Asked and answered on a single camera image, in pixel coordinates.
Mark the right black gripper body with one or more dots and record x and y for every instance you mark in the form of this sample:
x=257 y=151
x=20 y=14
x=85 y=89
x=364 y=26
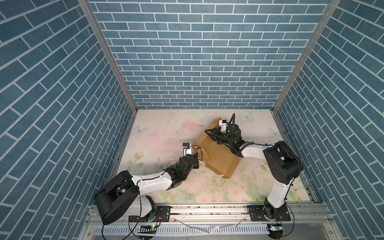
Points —
x=219 y=136

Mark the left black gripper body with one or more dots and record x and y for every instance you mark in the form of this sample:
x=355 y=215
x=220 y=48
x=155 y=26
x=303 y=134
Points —
x=196 y=165

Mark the brown cardboard paper box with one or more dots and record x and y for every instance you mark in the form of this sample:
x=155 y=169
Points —
x=218 y=158

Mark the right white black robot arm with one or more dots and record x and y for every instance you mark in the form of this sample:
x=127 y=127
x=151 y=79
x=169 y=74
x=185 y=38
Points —
x=284 y=164

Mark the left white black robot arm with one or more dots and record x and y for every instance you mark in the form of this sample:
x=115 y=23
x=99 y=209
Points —
x=129 y=194

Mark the left green circuit board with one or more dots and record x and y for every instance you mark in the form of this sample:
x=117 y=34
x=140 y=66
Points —
x=145 y=230

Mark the green circuit board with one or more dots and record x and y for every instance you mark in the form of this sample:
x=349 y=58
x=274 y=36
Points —
x=145 y=230
x=275 y=228

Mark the right green circuit board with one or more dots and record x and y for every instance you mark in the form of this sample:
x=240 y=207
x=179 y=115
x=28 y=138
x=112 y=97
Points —
x=275 y=228

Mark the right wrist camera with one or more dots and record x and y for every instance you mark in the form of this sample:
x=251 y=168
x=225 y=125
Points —
x=222 y=123

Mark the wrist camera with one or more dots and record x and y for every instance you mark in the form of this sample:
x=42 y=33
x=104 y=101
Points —
x=222 y=123
x=187 y=149

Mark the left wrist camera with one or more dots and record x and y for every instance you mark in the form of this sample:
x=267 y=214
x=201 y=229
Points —
x=187 y=149

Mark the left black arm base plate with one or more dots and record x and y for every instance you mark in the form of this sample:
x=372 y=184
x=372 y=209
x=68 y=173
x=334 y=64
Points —
x=159 y=214

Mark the white slotted cable duct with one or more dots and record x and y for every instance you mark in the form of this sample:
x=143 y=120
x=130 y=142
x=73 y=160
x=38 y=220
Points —
x=203 y=230

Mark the aluminium front rail frame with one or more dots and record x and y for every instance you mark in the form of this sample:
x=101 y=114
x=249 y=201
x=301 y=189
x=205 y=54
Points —
x=309 y=221

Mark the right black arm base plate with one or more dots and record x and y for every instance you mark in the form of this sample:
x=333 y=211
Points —
x=260 y=213

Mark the right aluminium corner post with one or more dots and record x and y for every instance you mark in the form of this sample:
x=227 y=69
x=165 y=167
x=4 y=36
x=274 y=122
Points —
x=318 y=30

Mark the aluminium corner post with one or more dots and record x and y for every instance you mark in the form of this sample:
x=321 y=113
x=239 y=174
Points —
x=92 y=20
x=318 y=30

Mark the left aluminium corner post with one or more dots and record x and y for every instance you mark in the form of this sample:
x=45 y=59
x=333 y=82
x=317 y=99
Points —
x=92 y=20

